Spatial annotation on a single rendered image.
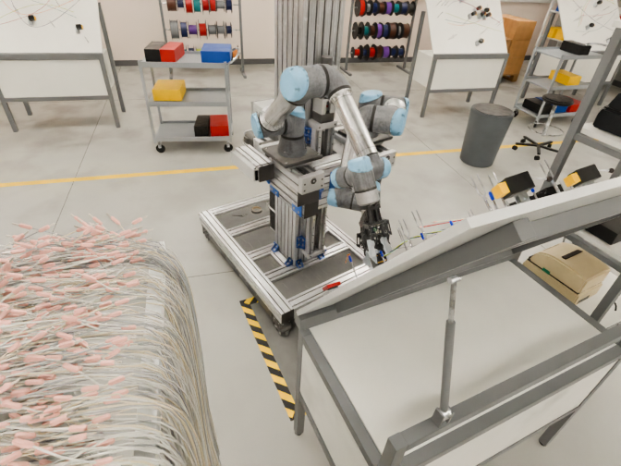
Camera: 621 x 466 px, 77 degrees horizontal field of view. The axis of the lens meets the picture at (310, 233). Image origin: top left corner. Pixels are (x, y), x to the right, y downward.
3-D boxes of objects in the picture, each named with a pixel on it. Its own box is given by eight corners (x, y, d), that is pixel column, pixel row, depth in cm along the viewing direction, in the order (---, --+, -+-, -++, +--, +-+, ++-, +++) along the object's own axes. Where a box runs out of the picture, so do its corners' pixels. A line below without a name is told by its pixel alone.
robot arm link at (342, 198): (349, 95, 172) (324, 201, 162) (374, 99, 170) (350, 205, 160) (350, 110, 183) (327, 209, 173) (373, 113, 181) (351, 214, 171)
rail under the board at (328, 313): (294, 321, 157) (295, 310, 153) (506, 251, 200) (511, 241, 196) (299, 331, 153) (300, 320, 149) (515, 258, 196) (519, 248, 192)
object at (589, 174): (630, 186, 104) (614, 156, 106) (592, 199, 104) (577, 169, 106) (617, 191, 109) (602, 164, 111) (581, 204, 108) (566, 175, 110)
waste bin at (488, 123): (450, 161, 464) (466, 109, 426) (462, 149, 495) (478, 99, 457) (490, 173, 444) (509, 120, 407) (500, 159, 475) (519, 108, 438)
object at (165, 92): (155, 154, 440) (135, 50, 375) (163, 136, 480) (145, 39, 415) (245, 153, 454) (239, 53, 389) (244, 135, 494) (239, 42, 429)
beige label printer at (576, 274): (517, 270, 210) (531, 241, 198) (542, 259, 219) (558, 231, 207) (570, 309, 189) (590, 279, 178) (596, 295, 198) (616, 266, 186)
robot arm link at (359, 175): (359, 156, 133) (374, 153, 126) (367, 188, 136) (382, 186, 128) (340, 162, 130) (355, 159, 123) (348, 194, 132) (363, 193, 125)
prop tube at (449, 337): (434, 415, 106) (441, 320, 94) (443, 411, 107) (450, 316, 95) (444, 423, 103) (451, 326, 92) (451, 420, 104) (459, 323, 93)
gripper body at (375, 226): (371, 243, 127) (363, 207, 125) (363, 239, 136) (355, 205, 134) (393, 236, 128) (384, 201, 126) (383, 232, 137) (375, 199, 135)
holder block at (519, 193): (570, 199, 84) (552, 162, 86) (523, 214, 84) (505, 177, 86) (557, 205, 89) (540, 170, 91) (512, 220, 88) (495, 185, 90)
